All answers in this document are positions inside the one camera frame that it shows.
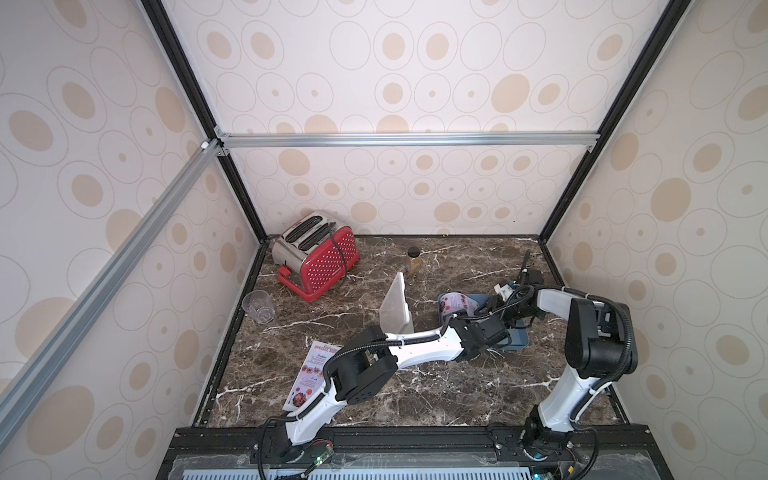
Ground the left aluminium frame bar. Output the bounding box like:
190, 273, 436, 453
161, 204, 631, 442
1, 138, 223, 448

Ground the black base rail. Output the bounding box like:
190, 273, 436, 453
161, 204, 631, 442
157, 424, 672, 479

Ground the red polka dot toaster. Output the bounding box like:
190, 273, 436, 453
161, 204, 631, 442
272, 211, 360, 303

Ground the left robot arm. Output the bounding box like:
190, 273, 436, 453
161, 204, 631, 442
271, 316, 508, 461

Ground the new menu sheet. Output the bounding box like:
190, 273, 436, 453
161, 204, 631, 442
438, 292, 480, 322

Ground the small brown spice jar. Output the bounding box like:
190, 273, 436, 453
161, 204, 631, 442
407, 246, 423, 275

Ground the clear drinking glass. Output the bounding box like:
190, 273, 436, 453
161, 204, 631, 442
241, 290, 276, 325

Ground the horizontal aluminium frame bar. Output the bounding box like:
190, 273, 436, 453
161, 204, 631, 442
220, 131, 600, 149

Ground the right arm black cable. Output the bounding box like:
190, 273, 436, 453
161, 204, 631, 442
479, 248, 638, 421

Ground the old pink menu sheet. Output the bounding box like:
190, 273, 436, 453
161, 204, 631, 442
283, 341, 340, 412

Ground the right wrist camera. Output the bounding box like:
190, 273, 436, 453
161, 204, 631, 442
494, 284, 515, 302

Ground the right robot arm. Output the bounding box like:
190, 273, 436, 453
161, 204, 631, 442
494, 269, 637, 459

